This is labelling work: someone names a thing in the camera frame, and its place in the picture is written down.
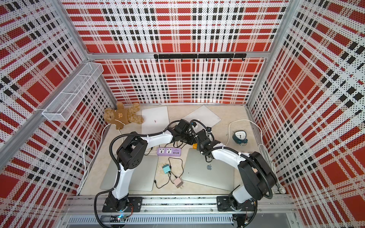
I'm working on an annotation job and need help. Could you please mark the black cable laptop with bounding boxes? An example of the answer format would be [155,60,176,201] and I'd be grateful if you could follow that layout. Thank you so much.
[153,172,173,189]
[167,157,184,183]

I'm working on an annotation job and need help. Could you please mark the teal usb charger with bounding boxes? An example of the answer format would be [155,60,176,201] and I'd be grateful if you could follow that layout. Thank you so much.
[163,164,171,174]

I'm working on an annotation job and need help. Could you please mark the pink usb charger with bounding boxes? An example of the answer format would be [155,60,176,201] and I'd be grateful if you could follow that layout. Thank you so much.
[173,177,183,188]

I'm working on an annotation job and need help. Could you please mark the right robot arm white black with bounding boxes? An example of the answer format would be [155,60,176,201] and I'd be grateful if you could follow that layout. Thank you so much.
[190,119,277,211]

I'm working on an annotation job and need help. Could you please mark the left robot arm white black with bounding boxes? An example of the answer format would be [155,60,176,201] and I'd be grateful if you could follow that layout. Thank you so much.
[94,119,197,212]

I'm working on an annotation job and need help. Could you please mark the white laptop back right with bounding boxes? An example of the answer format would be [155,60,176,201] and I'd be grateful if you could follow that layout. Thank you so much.
[183,105,221,127]

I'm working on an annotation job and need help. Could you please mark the white laptop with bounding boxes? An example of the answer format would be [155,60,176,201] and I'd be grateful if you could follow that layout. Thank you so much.
[142,106,170,135]
[183,105,221,127]

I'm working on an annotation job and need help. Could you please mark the white laptop back left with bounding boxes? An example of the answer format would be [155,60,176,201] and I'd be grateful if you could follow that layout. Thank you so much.
[142,106,170,135]

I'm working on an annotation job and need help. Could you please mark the silver laptop front right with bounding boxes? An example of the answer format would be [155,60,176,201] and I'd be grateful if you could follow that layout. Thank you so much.
[182,148,234,191]

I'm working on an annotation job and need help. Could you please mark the silver laptop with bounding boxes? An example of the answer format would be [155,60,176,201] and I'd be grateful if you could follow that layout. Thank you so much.
[100,155,158,192]
[182,148,234,191]

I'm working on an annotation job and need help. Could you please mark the silver laptop front left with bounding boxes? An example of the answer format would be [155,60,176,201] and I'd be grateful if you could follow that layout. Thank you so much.
[100,155,158,192]

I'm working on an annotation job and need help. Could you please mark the purple power strip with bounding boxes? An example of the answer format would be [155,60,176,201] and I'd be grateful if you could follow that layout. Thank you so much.
[156,147,181,157]

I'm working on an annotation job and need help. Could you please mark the brown teddy bear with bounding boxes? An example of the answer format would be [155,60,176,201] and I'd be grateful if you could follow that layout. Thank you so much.
[104,101,144,130]

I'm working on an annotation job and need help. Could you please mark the white power cord right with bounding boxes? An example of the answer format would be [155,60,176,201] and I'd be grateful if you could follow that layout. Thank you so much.
[224,119,287,194]

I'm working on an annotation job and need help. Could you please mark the white power cord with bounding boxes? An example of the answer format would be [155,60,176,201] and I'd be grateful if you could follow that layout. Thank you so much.
[76,123,160,194]
[224,119,287,194]

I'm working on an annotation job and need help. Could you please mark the black hook rail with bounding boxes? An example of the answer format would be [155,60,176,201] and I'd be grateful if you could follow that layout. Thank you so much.
[154,53,247,61]

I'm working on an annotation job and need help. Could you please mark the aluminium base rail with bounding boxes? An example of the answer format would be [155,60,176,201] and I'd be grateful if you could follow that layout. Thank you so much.
[56,194,302,228]

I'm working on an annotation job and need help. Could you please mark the white power cord left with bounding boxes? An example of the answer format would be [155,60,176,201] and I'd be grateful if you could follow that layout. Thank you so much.
[76,123,160,194]

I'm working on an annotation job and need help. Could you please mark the white wire mesh basket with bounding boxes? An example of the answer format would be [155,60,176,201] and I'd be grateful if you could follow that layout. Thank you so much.
[42,62,103,122]

